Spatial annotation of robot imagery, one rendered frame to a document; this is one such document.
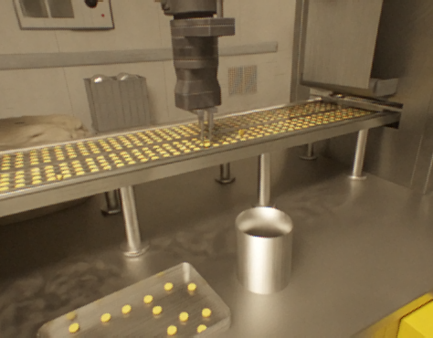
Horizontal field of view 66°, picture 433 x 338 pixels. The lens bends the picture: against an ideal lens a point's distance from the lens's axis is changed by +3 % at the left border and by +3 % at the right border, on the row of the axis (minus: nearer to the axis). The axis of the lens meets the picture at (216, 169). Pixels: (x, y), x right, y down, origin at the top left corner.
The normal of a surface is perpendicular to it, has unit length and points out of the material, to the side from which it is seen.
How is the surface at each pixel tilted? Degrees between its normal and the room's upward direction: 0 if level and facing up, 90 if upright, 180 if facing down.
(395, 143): 90
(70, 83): 90
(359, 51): 90
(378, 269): 0
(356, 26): 90
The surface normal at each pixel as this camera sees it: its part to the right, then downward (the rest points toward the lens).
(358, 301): -0.04, -0.92
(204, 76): 0.48, 0.46
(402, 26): -0.87, 0.22
